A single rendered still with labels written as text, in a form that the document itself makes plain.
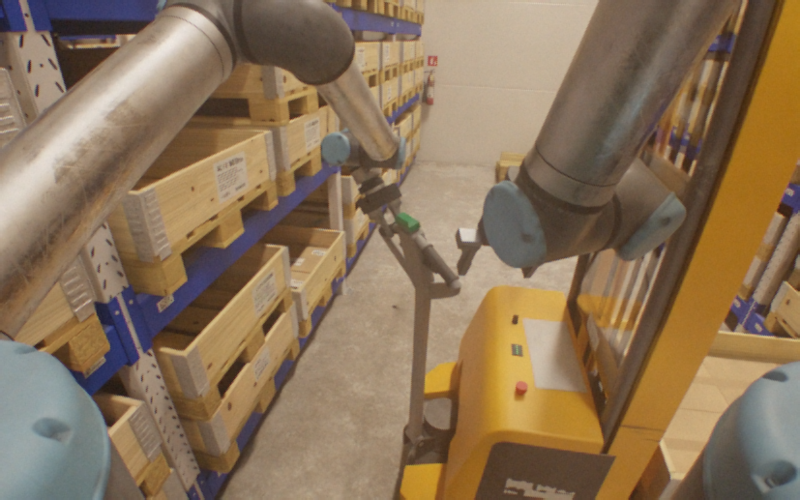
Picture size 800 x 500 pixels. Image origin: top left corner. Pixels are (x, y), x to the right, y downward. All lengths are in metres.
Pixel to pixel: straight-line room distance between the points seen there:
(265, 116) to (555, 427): 1.69
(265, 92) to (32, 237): 1.61
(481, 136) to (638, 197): 6.43
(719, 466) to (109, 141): 0.55
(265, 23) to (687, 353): 1.18
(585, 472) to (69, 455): 1.38
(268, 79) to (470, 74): 5.08
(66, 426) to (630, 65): 0.40
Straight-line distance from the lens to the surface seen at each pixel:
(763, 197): 1.09
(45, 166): 0.47
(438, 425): 1.86
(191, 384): 1.61
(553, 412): 1.39
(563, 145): 0.37
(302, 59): 0.64
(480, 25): 6.75
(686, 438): 1.84
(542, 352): 1.58
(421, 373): 1.56
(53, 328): 1.15
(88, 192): 0.47
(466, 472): 1.50
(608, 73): 0.34
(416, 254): 1.20
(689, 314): 1.18
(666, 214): 0.50
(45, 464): 0.25
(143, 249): 1.35
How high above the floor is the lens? 1.90
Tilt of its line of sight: 28 degrees down
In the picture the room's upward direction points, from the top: 1 degrees clockwise
